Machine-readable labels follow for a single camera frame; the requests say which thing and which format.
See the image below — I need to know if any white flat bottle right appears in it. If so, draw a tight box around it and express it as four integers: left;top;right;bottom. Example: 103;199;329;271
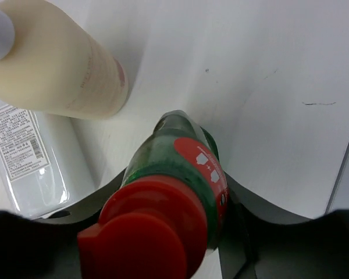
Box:
0;101;95;219

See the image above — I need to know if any green bottle red cap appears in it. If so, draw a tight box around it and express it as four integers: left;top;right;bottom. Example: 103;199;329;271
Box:
77;110;229;278

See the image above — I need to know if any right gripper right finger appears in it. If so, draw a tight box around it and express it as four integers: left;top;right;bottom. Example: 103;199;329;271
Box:
219;174;349;278

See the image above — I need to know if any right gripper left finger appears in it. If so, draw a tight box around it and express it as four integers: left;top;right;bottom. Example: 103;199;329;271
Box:
0;171;124;278

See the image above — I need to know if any cream lotion bottle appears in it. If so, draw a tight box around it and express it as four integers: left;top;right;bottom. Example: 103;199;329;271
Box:
0;1;129;119

